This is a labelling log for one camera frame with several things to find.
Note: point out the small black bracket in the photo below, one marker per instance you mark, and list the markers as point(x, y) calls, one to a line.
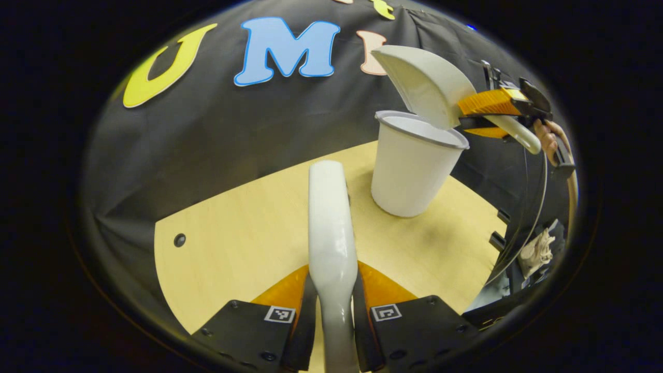
point(497, 241)
point(503, 216)

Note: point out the small white broom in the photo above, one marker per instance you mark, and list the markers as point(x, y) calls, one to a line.
point(331, 233)

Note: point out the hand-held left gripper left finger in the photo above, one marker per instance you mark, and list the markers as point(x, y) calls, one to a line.
point(248, 331)

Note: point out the white garbage bin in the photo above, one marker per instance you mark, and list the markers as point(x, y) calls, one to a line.
point(409, 171)

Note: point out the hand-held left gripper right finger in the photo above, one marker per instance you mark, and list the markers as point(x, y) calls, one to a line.
point(424, 326)

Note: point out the white dustpan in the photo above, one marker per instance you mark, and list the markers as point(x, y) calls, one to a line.
point(430, 83)

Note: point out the black backdrop cloth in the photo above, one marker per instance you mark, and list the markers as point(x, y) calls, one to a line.
point(207, 145)

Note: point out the crumpled white cloth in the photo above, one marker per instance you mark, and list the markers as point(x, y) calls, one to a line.
point(537, 251)

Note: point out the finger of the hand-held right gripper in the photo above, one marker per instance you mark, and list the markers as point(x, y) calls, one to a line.
point(484, 129)
point(492, 101)

